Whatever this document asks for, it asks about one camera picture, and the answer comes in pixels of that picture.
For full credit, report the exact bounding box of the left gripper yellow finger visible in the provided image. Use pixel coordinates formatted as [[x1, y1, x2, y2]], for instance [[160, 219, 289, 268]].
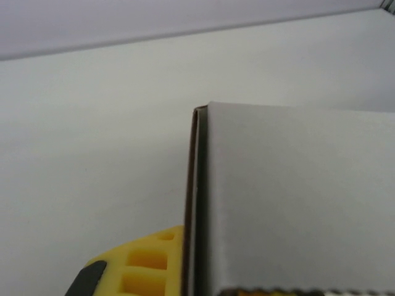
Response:
[[70, 224, 186, 296]]

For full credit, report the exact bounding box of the white paper box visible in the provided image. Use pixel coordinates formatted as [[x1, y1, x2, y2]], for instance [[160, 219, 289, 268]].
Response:
[[181, 101, 395, 296]]

